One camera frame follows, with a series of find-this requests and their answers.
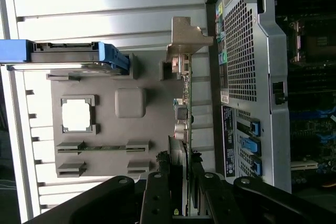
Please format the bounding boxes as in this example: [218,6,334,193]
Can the blue card retention clip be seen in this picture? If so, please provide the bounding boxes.
[250,155,263,177]
[249,119,262,137]
[240,136,262,156]

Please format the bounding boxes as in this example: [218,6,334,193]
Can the white expansion slot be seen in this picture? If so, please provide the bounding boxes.
[290,160,318,172]

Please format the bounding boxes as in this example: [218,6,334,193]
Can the CPU chip silver lid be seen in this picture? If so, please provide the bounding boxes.
[62,102,91,132]

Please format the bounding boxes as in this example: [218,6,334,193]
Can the green motherboard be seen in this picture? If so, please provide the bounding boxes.
[272,0,336,196]

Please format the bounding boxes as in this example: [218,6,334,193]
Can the black expansion slot blue latch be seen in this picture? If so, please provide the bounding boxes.
[290,132,336,145]

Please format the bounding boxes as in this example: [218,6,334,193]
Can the grey parts rack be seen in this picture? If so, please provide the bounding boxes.
[46,52,186,183]

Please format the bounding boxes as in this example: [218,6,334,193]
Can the black open PC case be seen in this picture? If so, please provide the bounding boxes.
[206,0,336,201]

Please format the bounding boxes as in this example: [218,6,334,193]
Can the silver hard disk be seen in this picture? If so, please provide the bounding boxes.
[6,41,112,74]

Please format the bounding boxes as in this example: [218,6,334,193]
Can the CPU socket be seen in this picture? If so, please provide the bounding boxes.
[288,19,336,65]

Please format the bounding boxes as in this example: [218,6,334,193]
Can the blue disk caddy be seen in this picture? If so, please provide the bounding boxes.
[0,39,131,76]

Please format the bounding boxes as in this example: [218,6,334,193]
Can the yellow black power wires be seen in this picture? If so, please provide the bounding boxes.
[321,178,336,189]

